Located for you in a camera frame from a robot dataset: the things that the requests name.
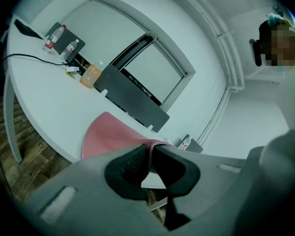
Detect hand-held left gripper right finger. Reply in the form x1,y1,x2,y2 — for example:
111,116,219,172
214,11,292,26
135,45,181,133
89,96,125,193
151,145,246,236

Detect white ceiling pipes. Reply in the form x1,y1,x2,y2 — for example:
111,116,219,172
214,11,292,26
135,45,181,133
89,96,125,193
185,0,245,145

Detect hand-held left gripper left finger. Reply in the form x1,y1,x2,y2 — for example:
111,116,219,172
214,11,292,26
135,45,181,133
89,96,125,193
22,143,168,236

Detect dark grey desk divider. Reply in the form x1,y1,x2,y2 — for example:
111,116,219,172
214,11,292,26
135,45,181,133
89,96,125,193
45,22,86,59
93,64,171,134
178,134,204,154

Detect orange drink bottle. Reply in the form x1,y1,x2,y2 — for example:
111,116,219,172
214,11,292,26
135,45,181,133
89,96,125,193
79,60,104,89

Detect black cable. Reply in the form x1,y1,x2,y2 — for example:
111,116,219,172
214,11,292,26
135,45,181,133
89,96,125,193
2,53,70,67

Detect person's head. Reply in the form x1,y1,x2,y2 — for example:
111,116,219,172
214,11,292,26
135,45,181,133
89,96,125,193
258,20,295,69

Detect grey roller blind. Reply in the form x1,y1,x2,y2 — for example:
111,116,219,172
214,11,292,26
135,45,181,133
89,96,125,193
123,42,188,103
60,0,151,67

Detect black tablet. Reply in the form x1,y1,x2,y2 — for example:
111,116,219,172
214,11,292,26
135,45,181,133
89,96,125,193
13,18,44,40

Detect white desk leg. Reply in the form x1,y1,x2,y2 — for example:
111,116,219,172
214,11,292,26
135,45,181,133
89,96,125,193
3,70,23,164

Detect light blue hair scrunchie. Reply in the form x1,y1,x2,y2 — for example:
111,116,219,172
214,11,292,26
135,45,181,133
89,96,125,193
267,13,284,26

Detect clear water bottle red label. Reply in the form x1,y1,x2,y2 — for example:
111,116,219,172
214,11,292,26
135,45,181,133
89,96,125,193
42,24,67,54
177,136,193,151
59,38,80,61

